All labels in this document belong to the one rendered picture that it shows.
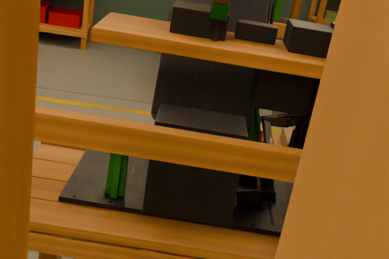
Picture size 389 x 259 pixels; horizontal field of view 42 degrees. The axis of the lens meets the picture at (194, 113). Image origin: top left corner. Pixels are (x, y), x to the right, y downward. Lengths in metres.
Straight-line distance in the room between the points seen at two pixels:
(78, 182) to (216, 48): 0.80
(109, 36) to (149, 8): 6.04
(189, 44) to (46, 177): 0.86
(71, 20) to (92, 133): 5.60
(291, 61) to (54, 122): 0.68
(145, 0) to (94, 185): 5.69
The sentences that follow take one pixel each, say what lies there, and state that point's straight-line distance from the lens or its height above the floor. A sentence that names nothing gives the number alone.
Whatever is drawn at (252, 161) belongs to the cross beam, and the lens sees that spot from 1.47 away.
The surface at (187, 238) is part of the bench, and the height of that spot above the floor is 0.88.
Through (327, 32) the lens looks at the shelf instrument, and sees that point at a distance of 1.48.
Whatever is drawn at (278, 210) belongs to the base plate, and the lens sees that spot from 1.94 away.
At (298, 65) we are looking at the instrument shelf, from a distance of 1.39.
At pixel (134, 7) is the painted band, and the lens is 7.44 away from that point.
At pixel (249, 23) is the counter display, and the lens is 1.51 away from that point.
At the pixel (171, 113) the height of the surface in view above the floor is 1.24.
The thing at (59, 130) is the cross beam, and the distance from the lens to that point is 1.50.
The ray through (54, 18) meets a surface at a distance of 7.07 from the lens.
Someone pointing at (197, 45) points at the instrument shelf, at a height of 1.54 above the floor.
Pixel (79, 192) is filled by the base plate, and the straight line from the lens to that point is 1.85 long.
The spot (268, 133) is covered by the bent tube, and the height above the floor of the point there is 1.19.
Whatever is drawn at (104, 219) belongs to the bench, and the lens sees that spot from 1.75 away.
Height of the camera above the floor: 1.84
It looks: 21 degrees down
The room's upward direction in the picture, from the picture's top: 10 degrees clockwise
